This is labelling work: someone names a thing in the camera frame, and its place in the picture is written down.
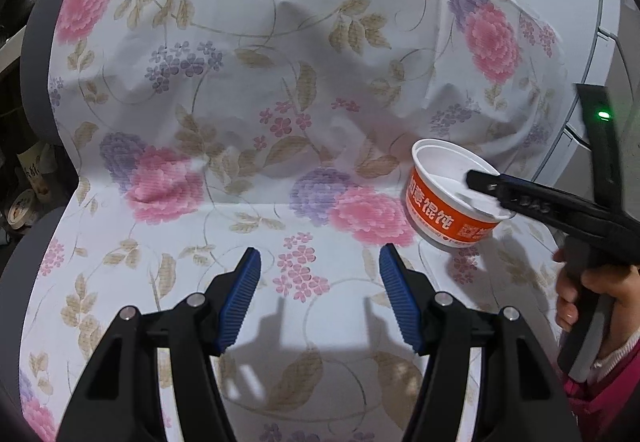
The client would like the orange white instant noodle bowl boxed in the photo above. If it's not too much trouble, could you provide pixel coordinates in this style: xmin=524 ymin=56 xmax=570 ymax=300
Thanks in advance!
xmin=405 ymin=139 xmax=514 ymax=248

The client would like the person's right hand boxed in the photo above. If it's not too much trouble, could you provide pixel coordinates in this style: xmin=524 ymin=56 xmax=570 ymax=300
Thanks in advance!
xmin=555 ymin=266 xmax=639 ymax=362

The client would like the silver grey refrigerator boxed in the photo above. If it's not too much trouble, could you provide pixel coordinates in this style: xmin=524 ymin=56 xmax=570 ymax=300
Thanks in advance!
xmin=485 ymin=0 xmax=639 ymax=197

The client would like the floral pink tablecloth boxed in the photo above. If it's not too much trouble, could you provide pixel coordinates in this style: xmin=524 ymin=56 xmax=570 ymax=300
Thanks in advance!
xmin=18 ymin=0 xmax=570 ymax=441

